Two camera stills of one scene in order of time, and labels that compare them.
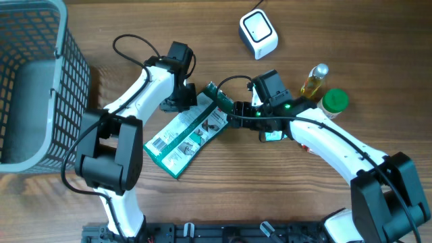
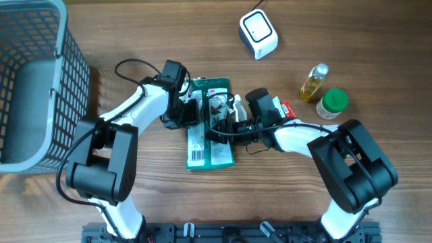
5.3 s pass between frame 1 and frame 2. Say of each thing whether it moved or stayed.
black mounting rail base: stayed
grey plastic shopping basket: stayed
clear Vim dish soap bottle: stayed
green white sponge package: moved
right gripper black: moved
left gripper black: moved
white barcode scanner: stayed
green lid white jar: stayed
